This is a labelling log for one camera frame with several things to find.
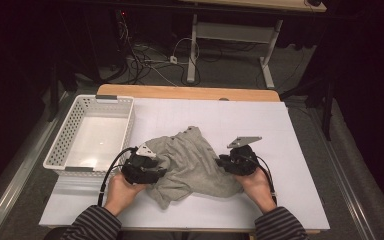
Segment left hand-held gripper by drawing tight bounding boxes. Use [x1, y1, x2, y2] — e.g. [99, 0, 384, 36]
[121, 143, 168, 185]

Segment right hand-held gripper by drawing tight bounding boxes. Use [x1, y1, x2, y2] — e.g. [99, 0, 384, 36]
[215, 135, 263, 177]

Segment grey sweatpants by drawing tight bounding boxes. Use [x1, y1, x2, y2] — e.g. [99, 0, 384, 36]
[144, 125, 244, 210]

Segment white perforated plastic basket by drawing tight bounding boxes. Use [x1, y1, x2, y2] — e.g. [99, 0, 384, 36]
[42, 94, 136, 178]

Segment person's right hand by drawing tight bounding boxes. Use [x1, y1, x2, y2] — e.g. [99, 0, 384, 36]
[234, 167, 278, 214]

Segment person's left hand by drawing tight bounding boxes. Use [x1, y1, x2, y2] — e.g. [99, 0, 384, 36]
[103, 173, 148, 217]

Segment black metal stand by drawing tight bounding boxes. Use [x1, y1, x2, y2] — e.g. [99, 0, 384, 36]
[46, 59, 62, 123]
[322, 76, 335, 141]

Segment black power strip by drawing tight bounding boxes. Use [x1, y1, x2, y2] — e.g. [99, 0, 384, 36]
[114, 9, 128, 34]

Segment light wooden desk top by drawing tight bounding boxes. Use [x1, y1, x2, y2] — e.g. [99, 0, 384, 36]
[179, 0, 328, 14]

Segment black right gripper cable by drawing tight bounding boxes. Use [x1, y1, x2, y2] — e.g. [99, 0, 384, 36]
[246, 154, 278, 205]

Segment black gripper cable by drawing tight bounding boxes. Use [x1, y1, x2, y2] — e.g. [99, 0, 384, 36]
[97, 147, 138, 208]
[246, 154, 278, 205]

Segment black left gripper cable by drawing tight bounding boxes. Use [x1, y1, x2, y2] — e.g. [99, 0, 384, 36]
[97, 147, 138, 208]

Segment tangle of black cables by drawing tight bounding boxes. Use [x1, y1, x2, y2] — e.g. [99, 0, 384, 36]
[114, 19, 202, 87]

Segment aluminium floor rail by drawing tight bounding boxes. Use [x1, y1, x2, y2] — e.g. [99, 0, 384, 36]
[0, 89, 78, 240]
[308, 106, 378, 240]

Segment white metal desk frame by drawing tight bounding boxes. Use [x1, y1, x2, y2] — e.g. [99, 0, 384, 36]
[186, 13, 284, 90]

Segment white cable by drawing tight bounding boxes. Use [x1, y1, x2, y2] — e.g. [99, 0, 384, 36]
[172, 37, 201, 64]

